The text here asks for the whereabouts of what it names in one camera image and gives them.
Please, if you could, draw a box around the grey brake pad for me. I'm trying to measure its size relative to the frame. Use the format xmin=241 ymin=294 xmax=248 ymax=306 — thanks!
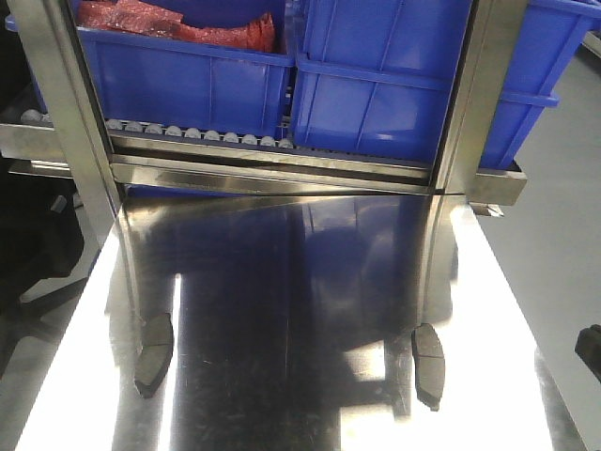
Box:
xmin=411 ymin=323 xmax=446 ymax=412
xmin=133 ymin=312 xmax=175 ymax=398

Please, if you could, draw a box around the blue plastic bin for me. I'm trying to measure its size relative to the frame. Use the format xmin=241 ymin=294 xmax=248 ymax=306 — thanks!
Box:
xmin=77 ymin=1 xmax=295 ymax=136
xmin=291 ymin=1 xmax=600 ymax=169

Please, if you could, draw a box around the red plastic bag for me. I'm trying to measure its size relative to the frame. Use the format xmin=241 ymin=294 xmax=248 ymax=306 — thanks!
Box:
xmin=75 ymin=0 xmax=276 ymax=53

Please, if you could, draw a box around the left blue plastic bin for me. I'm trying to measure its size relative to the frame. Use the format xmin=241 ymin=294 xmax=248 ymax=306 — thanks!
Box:
xmin=77 ymin=1 xmax=295 ymax=136

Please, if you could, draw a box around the stainless steel roller rack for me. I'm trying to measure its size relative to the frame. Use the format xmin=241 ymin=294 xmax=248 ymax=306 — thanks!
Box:
xmin=0 ymin=0 xmax=528 ymax=217

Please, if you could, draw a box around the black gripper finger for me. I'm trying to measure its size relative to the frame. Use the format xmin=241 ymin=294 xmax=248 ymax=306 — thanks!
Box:
xmin=575 ymin=324 xmax=601 ymax=381

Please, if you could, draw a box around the right blue plastic bin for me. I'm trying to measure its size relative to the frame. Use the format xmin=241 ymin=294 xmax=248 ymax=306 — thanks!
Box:
xmin=291 ymin=1 xmax=600 ymax=169

